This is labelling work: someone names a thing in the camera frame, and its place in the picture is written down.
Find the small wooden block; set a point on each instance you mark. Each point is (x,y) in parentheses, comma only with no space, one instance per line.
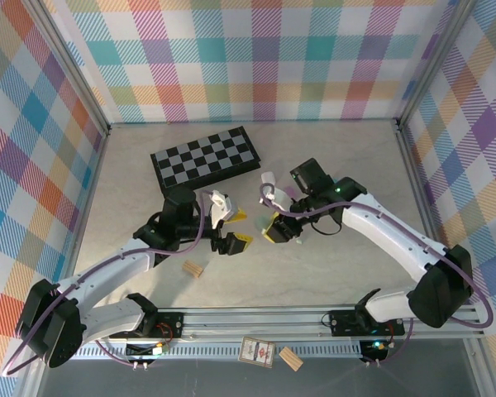
(193,269)
(291,359)

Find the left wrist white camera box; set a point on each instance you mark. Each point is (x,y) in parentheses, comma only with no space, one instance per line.
(222,207)

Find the white earbud charging case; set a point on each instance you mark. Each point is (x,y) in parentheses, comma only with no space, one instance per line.
(268,178)

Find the aluminium side rail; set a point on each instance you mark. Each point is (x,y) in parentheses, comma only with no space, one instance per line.
(89,198)
(417,186)

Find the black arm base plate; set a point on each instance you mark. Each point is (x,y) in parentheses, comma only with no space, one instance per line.
(343,322)
(169,324)

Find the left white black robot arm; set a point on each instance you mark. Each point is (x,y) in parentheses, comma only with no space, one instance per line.
(115,264)

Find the playing card box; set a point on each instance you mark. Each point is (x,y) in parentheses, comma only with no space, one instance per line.
(257,352)

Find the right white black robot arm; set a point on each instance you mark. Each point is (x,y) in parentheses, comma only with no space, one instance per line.
(388,231)

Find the aluminium frame post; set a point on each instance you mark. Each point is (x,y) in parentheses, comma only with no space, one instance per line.
(435,62)
(76,72)

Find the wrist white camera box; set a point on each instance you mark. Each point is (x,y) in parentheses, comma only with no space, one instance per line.
(279,198)
(222,207)

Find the small controller board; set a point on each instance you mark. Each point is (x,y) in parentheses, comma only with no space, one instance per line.
(376,347)
(144,350)

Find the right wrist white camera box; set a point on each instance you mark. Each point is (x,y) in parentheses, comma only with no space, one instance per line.
(279,198)

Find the black grey folding chessboard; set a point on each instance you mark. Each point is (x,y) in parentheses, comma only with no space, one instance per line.
(202,159)

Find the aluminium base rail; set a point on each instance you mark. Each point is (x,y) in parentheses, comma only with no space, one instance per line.
(252,320)

